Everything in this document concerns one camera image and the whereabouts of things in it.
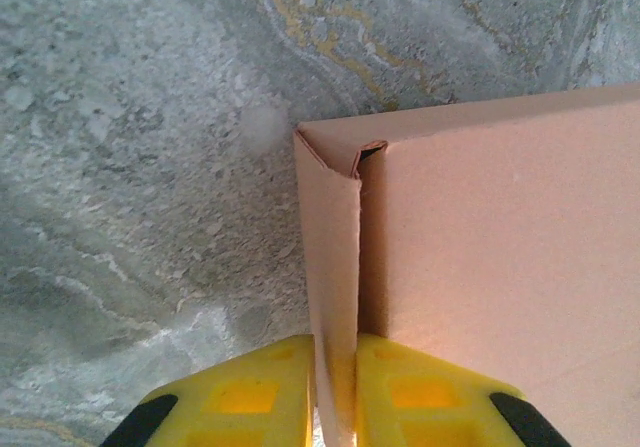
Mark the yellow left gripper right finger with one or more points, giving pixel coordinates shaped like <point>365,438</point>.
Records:
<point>425,407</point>

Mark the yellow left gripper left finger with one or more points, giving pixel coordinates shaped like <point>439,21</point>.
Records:
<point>240,402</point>

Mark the orange paper box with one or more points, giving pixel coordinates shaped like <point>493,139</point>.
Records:
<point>500,242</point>

